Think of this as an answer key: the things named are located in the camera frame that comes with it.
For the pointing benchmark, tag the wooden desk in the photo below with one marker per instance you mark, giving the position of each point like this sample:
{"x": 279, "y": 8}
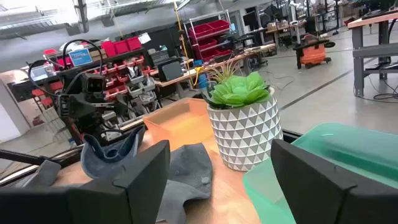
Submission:
{"x": 284, "y": 29}

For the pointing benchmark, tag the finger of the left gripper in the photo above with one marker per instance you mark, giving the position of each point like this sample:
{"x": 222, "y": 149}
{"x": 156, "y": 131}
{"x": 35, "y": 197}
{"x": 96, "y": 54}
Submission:
{"x": 65, "y": 105}
{"x": 120, "y": 107}

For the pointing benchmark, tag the white triangle-pattern plant pot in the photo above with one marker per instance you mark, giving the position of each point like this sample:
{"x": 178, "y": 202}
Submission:
{"x": 245, "y": 133}

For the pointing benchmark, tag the parts bin rack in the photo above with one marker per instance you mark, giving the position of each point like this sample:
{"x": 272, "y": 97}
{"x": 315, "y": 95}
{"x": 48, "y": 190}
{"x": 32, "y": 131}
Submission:
{"x": 136, "y": 84}

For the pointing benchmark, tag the black box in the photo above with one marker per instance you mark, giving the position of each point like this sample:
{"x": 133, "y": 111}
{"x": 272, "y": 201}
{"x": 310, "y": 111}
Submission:
{"x": 170, "y": 71}

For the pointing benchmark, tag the white paper sheet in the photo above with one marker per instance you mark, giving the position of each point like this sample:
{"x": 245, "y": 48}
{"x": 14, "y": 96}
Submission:
{"x": 144, "y": 38}

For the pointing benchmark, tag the green translucent plastic bin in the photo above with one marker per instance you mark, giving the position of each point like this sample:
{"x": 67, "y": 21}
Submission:
{"x": 342, "y": 146}

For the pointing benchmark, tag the orange translucent plastic bin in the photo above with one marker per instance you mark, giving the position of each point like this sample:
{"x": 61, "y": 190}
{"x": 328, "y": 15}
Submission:
{"x": 180, "y": 124}

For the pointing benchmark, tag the black computer monitor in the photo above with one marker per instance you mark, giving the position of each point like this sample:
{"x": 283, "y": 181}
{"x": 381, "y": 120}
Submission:
{"x": 250, "y": 19}

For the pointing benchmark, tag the spiky artificial air plant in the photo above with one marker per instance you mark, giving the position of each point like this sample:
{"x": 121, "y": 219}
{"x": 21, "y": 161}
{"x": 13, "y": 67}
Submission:
{"x": 224, "y": 73}

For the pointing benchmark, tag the grey metal workbench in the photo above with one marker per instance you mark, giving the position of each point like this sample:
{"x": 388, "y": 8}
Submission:
{"x": 359, "y": 56}

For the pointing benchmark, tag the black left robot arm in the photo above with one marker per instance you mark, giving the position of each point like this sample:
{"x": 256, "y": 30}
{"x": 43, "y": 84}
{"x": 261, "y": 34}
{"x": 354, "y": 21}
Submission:
{"x": 74, "y": 87}

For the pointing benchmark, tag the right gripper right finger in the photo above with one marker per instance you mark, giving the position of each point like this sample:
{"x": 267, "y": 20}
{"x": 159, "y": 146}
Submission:
{"x": 335, "y": 202}

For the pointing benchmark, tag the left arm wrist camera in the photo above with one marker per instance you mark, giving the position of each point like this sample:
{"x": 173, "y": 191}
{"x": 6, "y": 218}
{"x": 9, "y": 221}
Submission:
{"x": 94, "y": 83}

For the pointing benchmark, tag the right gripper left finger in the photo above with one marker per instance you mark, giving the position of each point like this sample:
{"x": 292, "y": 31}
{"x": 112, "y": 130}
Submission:
{"x": 93, "y": 205}

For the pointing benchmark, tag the orange shop vacuum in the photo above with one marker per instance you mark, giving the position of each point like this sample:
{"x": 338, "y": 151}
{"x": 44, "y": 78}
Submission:
{"x": 312, "y": 54}

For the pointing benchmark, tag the long wooden workbench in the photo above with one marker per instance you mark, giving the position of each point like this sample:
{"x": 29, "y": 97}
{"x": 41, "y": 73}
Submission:
{"x": 174, "y": 80}

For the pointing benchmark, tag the green artificial succulent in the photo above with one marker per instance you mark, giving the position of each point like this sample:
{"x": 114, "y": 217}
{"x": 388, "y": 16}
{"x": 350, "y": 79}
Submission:
{"x": 239, "y": 90}

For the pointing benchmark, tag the red storage bin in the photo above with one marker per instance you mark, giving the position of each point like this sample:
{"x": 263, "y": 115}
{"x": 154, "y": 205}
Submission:
{"x": 121, "y": 46}
{"x": 109, "y": 49}
{"x": 134, "y": 43}

